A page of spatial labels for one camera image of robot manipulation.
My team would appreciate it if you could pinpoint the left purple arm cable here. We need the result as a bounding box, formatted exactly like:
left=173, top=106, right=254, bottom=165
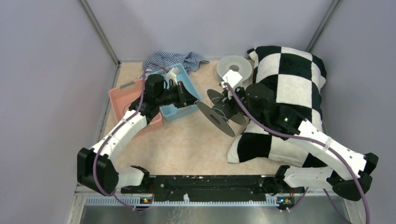
left=92, top=63, right=169, bottom=212

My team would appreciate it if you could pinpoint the blue white striped cloth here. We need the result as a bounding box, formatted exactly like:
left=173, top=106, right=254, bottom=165
left=142, top=51, right=210, bottom=75

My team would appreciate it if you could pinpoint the white cable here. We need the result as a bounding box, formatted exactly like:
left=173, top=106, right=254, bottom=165
left=210, top=90, right=239, bottom=119

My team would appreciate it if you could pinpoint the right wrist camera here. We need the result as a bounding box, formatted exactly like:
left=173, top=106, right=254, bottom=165
left=219, top=70, right=243, bottom=89

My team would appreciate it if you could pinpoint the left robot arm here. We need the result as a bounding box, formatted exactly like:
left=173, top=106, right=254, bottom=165
left=77, top=74, right=199, bottom=196

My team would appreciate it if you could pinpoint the blue perforated plastic basket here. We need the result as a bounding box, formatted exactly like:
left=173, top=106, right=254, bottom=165
left=144, top=64, right=202, bottom=122

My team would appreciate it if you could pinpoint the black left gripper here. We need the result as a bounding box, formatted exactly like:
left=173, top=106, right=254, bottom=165
left=156, top=81, right=200, bottom=108

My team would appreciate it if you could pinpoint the grey cable spool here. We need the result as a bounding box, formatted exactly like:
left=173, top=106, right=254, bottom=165
left=216, top=56, right=253, bottom=81

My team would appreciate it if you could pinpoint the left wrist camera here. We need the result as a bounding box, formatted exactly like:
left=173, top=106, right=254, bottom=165
left=165, top=67, right=180, bottom=87

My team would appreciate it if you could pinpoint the black white checkered pillow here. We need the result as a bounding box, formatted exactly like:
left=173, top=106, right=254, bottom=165
left=227, top=46, right=326, bottom=168

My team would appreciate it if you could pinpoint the pink perforated plastic basket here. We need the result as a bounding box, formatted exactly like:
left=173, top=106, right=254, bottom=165
left=109, top=79, right=163, bottom=136

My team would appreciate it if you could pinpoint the black cable spool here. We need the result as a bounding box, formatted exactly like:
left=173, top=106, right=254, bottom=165
left=195, top=89, right=248, bottom=137

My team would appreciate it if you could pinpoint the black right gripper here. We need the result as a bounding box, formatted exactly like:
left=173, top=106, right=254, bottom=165
left=220, top=84, right=264, bottom=126

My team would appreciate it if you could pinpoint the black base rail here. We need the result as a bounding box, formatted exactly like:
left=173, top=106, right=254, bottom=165
left=120, top=175, right=304, bottom=202

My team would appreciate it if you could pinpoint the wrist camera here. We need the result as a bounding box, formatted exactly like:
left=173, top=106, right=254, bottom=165
left=165, top=67, right=180, bottom=87
left=219, top=70, right=243, bottom=89

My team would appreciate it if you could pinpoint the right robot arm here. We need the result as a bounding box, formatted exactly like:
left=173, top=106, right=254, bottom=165
left=221, top=81, right=378, bottom=201

